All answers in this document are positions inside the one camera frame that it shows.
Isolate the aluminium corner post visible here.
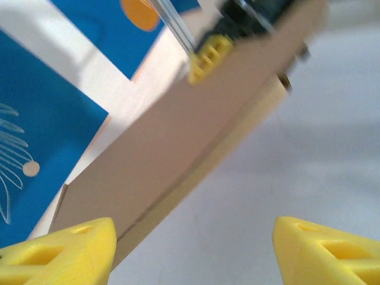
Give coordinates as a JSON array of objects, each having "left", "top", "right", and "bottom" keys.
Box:
[{"left": 153, "top": 0, "right": 198, "bottom": 57}]

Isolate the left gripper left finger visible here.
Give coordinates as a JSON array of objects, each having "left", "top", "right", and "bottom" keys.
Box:
[{"left": 0, "top": 217, "right": 117, "bottom": 285}]

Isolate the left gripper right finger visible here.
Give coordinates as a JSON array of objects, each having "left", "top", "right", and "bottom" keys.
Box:
[{"left": 272, "top": 216, "right": 380, "bottom": 285}]

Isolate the brown cardboard box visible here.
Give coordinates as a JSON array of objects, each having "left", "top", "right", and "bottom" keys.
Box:
[{"left": 49, "top": 0, "right": 330, "bottom": 271}]

